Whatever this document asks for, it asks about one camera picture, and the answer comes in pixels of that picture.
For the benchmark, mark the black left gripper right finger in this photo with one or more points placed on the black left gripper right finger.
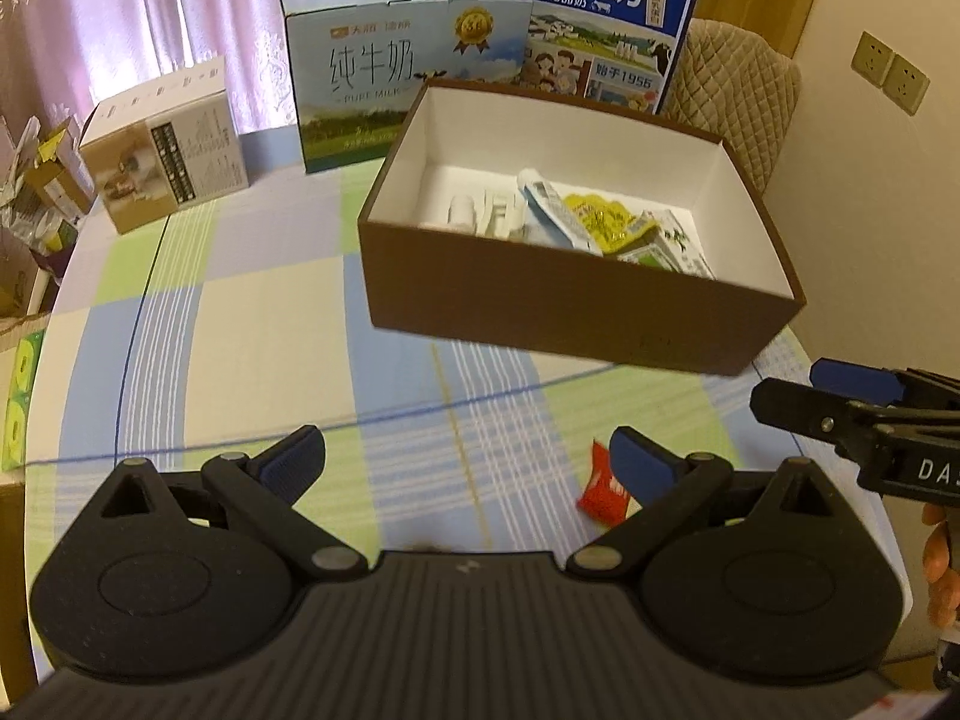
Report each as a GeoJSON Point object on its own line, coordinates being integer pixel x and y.
{"type": "Point", "coordinates": [669, 488]}

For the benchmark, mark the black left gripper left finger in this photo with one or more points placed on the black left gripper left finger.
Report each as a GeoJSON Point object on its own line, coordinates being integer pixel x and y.
{"type": "Point", "coordinates": [259, 494]}

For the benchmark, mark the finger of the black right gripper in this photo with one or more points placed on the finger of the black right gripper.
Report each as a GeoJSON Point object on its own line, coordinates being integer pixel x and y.
{"type": "Point", "coordinates": [851, 427]}
{"type": "Point", "coordinates": [905, 388]}

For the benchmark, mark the red snack packet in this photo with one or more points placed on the red snack packet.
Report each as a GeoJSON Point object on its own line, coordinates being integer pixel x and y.
{"type": "Point", "coordinates": [604, 499]}

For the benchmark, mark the white medicine box green print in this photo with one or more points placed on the white medicine box green print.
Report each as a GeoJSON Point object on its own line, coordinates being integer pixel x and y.
{"type": "Point", "coordinates": [683, 254]}

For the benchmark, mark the yellow sachet packet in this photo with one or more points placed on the yellow sachet packet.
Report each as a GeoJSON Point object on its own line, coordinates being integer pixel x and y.
{"type": "Point", "coordinates": [614, 228]}

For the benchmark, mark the white blue-label tube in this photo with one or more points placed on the white blue-label tube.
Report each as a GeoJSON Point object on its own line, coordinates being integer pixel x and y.
{"type": "Point", "coordinates": [541, 193]}

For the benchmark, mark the white pill bottle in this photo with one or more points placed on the white pill bottle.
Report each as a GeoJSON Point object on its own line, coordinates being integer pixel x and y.
{"type": "Point", "coordinates": [462, 214]}

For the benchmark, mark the person right hand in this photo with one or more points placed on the person right hand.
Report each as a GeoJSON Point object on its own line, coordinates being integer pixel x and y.
{"type": "Point", "coordinates": [937, 567]}

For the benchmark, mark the green white small box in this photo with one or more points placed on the green white small box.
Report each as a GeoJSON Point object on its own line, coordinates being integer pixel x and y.
{"type": "Point", "coordinates": [653, 253]}

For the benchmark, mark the brown cardboard storage box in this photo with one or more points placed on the brown cardboard storage box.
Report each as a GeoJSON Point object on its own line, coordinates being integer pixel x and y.
{"type": "Point", "coordinates": [463, 138]}

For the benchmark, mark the green patterned box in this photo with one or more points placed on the green patterned box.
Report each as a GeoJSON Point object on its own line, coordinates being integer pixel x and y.
{"type": "Point", "coordinates": [21, 352]}

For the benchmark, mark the clear plastic blister tray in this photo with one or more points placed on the clear plastic blister tray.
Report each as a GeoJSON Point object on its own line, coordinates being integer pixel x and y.
{"type": "Point", "coordinates": [502, 215]}

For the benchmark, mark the beige quilted chair cover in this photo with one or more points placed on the beige quilted chair cover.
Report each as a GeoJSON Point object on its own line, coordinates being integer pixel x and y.
{"type": "Point", "coordinates": [732, 83]}

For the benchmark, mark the beige white product carton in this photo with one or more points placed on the beige white product carton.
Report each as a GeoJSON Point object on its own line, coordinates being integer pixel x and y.
{"type": "Point", "coordinates": [164, 146]}

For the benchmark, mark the brown open cardboard box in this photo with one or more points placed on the brown open cardboard box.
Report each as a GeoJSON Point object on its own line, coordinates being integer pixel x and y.
{"type": "Point", "coordinates": [46, 193]}

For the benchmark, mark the light blue milk carton box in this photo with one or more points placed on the light blue milk carton box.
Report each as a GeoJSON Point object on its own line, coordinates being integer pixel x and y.
{"type": "Point", "coordinates": [356, 66]}

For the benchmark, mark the dark blue milk carton box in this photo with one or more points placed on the dark blue milk carton box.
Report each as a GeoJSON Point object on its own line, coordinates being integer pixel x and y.
{"type": "Point", "coordinates": [618, 52]}

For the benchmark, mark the beige wall socket right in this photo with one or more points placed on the beige wall socket right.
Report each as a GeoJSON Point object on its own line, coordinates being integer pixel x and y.
{"type": "Point", "coordinates": [905, 84]}

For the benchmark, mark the beige wall socket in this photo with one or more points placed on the beige wall socket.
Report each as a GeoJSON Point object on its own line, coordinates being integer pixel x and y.
{"type": "Point", "coordinates": [905, 84]}
{"type": "Point", "coordinates": [872, 59]}

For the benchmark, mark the beige wall socket left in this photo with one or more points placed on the beige wall socket left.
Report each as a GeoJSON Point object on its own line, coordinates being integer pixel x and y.
{"type": "Point", "coordinates": [872, 59]}

